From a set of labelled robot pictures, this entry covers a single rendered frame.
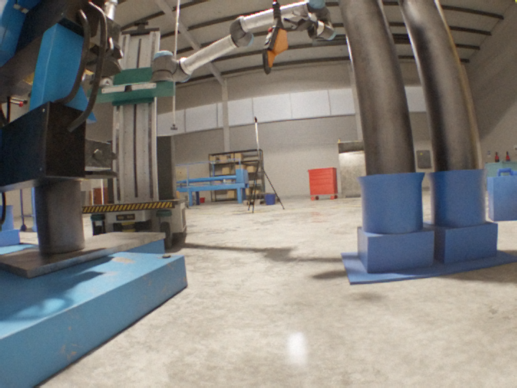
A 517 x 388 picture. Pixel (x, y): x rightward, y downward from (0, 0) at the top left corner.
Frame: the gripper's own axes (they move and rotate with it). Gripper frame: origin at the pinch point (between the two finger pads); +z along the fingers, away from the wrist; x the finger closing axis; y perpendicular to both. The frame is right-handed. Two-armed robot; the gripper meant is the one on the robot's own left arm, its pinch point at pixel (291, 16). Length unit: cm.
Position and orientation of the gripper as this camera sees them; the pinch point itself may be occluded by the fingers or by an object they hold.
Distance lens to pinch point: 164.2
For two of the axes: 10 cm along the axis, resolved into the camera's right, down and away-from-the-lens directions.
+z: -8.4, 0.6, -5.4
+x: 5.4, -0.3, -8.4
